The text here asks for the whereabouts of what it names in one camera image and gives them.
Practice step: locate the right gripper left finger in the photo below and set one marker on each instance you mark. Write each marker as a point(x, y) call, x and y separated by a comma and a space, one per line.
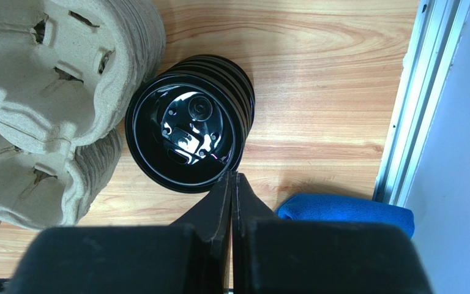
point(210, 220)

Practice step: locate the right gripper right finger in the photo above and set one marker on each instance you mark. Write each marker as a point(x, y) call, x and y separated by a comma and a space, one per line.
point(246, 207)

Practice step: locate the blue cloth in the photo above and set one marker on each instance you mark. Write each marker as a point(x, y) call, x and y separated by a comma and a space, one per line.
point(338, 208)

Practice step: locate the stack of black lids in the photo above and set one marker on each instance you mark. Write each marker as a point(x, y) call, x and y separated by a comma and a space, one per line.
point(187, 126)

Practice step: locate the stack of pulp cup carriers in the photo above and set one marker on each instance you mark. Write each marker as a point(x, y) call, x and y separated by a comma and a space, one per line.
point(68, 70)

